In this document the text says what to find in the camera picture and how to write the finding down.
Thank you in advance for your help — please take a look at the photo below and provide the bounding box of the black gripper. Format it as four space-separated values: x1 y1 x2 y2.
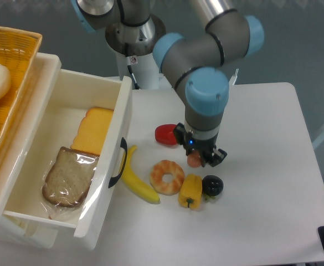
173 123 228 167

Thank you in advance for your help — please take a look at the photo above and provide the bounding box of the brown egg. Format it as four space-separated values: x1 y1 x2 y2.
187 150 202 168

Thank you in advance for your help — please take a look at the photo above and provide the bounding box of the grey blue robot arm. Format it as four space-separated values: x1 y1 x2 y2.
72 1 264 166

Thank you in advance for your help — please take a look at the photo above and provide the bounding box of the black blackberry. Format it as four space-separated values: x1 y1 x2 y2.
202 175 224 200

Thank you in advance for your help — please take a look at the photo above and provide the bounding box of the red bell pepper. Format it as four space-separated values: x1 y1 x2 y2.
155 124 178 146

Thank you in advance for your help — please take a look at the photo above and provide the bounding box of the yellow bell pepper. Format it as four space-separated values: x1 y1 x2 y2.
178 174 203 210

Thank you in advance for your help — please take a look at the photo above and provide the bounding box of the yellow banana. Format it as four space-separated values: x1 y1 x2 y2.
121 145 160 204

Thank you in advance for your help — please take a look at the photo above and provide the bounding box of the white drawer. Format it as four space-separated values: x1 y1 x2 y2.
3 70 132 250

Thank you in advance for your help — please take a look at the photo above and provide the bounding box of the brown bread slice in bag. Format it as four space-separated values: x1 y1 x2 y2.
42 147 99 208

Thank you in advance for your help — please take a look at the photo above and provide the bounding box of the yellow woven basket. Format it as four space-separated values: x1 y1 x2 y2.
0 24 43 183

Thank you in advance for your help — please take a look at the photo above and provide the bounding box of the white drawer cabinet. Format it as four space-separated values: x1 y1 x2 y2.
0 53 61 248

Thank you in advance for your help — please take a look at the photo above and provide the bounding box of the orange shrimp ring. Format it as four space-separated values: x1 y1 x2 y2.
149 160 186 196

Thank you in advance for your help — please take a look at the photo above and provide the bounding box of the black drawer handle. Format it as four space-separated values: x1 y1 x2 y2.
108 137 128 188

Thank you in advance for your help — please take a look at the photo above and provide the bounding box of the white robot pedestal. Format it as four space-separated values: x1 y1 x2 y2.
115 43 172 90

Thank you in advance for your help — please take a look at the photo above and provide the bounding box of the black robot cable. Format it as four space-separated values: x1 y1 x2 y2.
124 41 141 90

